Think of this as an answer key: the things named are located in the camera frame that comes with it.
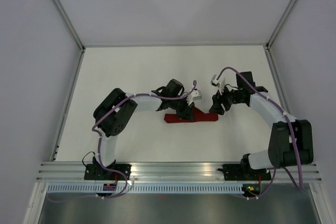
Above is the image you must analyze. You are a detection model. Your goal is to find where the dark red cloth napkin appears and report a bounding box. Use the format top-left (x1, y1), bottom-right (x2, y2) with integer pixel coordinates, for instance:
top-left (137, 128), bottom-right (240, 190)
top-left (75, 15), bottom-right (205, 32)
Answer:
top-left (164, 108), bottom-right (218, 124)

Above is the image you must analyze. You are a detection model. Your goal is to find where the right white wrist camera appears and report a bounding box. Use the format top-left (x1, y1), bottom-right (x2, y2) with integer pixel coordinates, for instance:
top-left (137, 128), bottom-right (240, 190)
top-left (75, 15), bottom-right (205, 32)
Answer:
top-left (210, 74), bottom-right (226, 95)

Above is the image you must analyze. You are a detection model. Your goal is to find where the right aluminium frame post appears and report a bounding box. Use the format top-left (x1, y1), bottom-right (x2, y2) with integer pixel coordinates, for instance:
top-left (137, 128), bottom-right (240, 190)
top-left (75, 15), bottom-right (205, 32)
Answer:
top-left (265, 0), bottom-right (316, 50)

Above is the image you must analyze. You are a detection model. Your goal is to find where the white slotted cable duct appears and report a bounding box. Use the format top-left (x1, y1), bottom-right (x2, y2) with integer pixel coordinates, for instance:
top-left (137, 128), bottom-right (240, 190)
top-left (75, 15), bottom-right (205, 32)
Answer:
top-left (47, 183), bottom-right (243, 194)

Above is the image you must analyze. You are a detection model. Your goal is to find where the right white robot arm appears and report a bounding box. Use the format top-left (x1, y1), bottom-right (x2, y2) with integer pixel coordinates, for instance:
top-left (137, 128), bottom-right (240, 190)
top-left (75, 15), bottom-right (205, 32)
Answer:
top-left (209, 71), bottom-right (314, 180)

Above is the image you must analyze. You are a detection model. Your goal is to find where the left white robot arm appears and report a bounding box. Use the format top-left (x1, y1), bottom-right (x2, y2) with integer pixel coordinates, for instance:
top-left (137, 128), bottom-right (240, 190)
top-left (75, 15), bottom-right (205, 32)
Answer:
top-left (84, 79), bottom-right (202, 180)

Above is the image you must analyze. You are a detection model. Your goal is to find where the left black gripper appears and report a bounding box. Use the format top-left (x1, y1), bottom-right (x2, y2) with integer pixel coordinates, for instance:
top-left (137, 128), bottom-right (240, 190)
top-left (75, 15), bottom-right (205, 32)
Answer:
top-left (170, 95), bottom-right (195, 122)

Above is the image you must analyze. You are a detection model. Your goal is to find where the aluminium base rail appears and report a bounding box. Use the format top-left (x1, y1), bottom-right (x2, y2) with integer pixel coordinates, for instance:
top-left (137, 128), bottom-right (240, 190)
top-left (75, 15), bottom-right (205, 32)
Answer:
top-left (36, 162), bottom-right (323, 183)

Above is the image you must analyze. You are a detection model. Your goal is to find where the aluminium frame post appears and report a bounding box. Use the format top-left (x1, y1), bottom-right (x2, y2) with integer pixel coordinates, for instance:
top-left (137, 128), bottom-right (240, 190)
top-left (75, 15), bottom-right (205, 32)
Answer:
top-left (51, 0), bottom-right (85, 52)
top-left (265, 0), bottom-right (316, 50)

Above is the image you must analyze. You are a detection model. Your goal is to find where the left aluminium frame post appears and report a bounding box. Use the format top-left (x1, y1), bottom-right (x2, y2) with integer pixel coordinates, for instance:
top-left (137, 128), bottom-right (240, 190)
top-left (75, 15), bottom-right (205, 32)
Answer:
top-left (51, 0), bottom-right (85, 52)

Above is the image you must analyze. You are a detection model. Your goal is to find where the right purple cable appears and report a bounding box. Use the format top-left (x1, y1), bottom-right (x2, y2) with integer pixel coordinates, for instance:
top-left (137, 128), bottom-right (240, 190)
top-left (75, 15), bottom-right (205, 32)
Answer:
top-left (217, 67), bottom-right (304, 191)

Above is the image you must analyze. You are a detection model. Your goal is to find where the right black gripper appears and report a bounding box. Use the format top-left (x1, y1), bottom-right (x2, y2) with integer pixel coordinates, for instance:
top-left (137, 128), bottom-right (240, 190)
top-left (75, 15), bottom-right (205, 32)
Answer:
top-left (209, 83), bottom-right (244, 115)

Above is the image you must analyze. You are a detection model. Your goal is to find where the purple cable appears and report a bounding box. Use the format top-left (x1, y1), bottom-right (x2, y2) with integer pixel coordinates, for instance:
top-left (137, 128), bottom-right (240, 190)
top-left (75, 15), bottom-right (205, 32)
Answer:
top-left (217, 67), bottom-right (304, 191)
top-left (91, 80), bottom-right (197, 172)

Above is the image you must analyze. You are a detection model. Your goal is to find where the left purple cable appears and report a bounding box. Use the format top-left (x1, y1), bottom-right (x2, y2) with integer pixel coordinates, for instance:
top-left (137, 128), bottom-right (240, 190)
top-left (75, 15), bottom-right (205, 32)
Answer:
top-left (91, 80), bottom-right (197, 172)

